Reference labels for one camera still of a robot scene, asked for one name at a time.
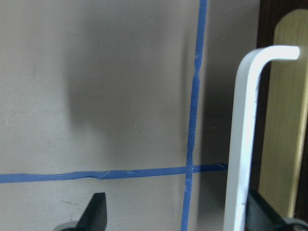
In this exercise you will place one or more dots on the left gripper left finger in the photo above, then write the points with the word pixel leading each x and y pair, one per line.
pixel 94 217

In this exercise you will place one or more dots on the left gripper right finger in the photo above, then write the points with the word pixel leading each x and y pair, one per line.
pixel 260 216

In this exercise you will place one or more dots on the light wood drawer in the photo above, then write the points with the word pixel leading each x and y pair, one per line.
pixel 286 117

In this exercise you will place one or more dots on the white drawer handle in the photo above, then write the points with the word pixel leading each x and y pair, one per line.
pixel 243 128

